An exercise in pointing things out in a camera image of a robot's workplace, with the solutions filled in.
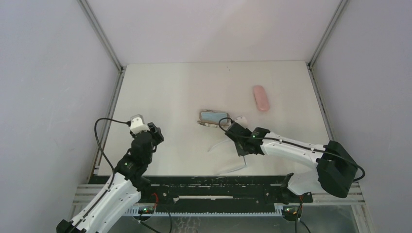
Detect white sunglasses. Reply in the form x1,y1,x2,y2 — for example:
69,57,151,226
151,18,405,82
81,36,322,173
207,139,248,176

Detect patterned glasses case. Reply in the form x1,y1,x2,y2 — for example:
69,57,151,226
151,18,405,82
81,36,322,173
197,109,231,128

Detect pink glasses case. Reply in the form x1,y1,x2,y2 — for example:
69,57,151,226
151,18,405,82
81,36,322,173
253,85,270,112

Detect light blue cloth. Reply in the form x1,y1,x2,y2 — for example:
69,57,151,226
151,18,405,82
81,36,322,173
200,111,228,124

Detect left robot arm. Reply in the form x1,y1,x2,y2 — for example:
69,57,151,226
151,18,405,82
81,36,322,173
56,117,164,233

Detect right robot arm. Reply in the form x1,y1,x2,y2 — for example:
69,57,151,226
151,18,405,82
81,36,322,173
224,122,361,198

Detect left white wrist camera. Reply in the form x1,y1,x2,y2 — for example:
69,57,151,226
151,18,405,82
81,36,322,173
129,115,150,134

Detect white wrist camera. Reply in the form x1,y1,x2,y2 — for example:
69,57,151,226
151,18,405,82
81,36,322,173
234,116,248,128
129,115,150,134

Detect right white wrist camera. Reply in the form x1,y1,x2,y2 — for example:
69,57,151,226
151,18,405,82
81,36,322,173
234,116,248,128

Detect right black camera cable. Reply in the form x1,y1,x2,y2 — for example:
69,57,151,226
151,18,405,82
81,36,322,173
218,117,366,183

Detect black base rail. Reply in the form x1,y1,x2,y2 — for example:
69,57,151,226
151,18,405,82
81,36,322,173
138,176,313,214

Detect aluminium frame rail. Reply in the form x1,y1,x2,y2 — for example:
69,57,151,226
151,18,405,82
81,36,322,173
72,183,366,217

